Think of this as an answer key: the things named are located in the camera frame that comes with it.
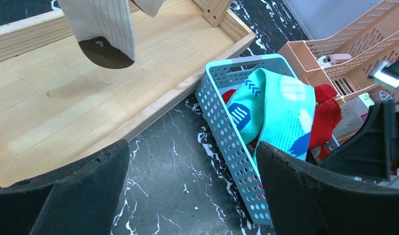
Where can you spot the white cardboard box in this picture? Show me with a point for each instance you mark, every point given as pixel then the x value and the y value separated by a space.
pixel 354 113

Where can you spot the red sock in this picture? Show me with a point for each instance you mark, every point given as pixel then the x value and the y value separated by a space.
pixel 326 118

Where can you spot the light blue perforated basket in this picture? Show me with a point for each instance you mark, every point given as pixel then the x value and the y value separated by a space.
pixel 219 81

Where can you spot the beige brown sock left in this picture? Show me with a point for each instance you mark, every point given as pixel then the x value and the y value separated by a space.
pixel 149 7

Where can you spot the mint green patterned sock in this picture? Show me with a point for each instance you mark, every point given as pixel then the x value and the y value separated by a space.
pixel 276 109

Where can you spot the white pink stapler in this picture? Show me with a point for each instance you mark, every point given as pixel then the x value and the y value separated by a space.
pixel 333 59

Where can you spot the beige brown sock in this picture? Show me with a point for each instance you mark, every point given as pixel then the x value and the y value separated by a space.
pixel 103 30
pixel 149 7

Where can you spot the peach plastic desk organizer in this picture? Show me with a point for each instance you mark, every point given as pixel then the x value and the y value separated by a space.
pixel 370 39

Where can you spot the wooden drying rack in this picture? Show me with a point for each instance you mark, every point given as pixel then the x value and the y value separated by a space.
pixel 56 106

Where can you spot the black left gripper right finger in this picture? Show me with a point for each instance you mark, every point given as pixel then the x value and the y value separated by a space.
pixel 304 199

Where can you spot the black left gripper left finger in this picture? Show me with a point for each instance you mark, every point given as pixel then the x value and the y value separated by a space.
pixel 80 198

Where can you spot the beige brown sock right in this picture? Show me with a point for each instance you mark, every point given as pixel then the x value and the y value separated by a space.
pixel 103 30

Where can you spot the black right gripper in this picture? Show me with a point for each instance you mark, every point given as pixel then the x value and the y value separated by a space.
pixel 373 151

